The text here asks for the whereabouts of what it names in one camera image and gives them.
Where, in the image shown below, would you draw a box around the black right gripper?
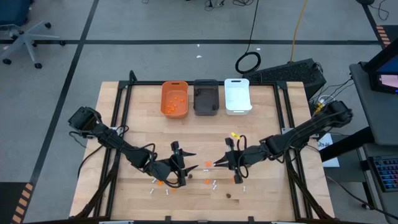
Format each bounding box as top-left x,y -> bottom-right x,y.
213,137 -> 270,185

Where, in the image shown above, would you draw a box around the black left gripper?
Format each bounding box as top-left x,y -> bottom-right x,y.
146,141 -> 200,188

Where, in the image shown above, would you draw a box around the dark grey plastic bin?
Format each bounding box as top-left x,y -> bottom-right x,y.
193,78 -> 220,116

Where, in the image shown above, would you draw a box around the white plastic bin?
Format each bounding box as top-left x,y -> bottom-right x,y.
224,78 -> 253,116

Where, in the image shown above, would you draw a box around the orange plastic bin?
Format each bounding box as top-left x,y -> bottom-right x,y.
160,80 -> 189,119

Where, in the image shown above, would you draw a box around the white paper sheet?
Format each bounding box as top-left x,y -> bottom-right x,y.
317,139 -> 340,168

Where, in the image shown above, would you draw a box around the black computer tower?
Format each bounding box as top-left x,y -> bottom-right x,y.
242,58 -> 327,100

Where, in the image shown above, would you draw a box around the power strip yellow plugs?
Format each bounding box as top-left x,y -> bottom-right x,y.
312,94 -> 336,114

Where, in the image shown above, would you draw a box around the black desk support beam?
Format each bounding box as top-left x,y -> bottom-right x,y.
319,126 -> 376,163

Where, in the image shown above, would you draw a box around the grey keyboard shelf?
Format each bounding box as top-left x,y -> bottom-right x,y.
360,143 -> 398,224

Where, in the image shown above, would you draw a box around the grey desk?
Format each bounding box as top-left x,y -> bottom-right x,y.
348,61 -> 398,147

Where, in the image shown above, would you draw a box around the backlit computer keyboard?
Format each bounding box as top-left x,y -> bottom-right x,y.
368,155 -> 398,193

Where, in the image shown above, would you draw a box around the black hazard striped mat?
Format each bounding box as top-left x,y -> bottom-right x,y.
0,182 -> 35,224
374,24 -> 398,49

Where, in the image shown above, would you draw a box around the black computer monitor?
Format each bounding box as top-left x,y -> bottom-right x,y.
363,39 -> 398,95

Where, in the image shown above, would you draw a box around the office chair base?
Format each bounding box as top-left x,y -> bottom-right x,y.
0,0 -> 67,70

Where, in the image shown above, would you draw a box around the black aluminium table frame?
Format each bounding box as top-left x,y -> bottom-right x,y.
73,70 -> 333,222

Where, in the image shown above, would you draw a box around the black coiled cable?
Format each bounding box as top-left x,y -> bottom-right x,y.
234,0 -> 262,75

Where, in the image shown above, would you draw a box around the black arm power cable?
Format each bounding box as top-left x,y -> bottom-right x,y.
68,131 -> 105,180

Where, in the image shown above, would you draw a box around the long yellow cable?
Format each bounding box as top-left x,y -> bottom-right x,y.
289,0 -> 309,63

